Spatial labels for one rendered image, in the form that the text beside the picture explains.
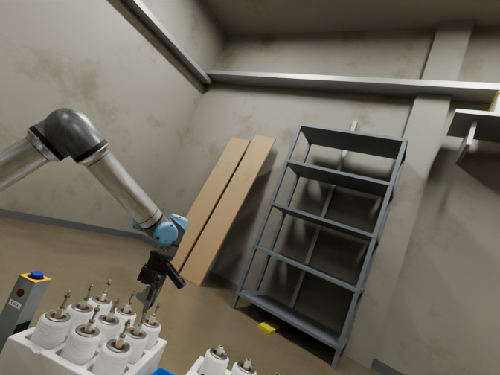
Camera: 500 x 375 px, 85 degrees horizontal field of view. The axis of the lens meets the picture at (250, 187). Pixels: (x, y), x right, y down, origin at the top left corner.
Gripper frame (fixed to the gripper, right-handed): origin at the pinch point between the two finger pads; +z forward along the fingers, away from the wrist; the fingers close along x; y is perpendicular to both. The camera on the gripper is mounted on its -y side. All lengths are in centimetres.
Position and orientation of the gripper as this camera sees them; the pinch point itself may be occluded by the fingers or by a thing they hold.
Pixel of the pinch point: (148, 307)
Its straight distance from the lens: 117.5
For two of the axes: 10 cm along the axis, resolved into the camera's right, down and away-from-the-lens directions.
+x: -0.4, -1.5, -9.9
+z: -3.6, 9.3, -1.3
